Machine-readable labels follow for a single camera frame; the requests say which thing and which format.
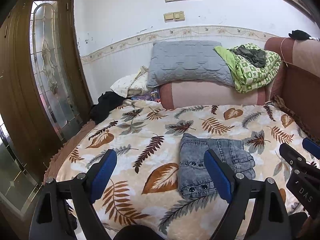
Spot pink sofa armrest bolster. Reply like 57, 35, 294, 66
159, 81, 266, 109

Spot green patterned folded quilt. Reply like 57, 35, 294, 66
214, 43, 281, 93

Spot leaf-print beige blanket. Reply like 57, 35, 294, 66
56, 101, 319, 239

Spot black item on backrest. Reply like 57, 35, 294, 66
288, 30, 311, 41

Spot wooden glass-panel door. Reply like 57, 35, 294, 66
1, 0, 92, 182

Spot grey acid-wash denim shorts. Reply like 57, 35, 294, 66
177, 133, 255, 201

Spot purple patterned item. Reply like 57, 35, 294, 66
130, 88, 161, 102

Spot black cloth on sofa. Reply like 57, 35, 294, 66
89, 91, 125, 125

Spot white floral pillow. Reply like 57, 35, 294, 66
110, 66, 151, 98

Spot grey quilted pillow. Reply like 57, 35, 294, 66
147, 40, 234, 88

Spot dark grey-green garment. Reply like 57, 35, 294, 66
231, 45, 266, 68

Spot beige wall switch plate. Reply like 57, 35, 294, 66
163, 11, 185, 22

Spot brown sofa backrest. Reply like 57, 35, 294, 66
264, 37, 319, 142

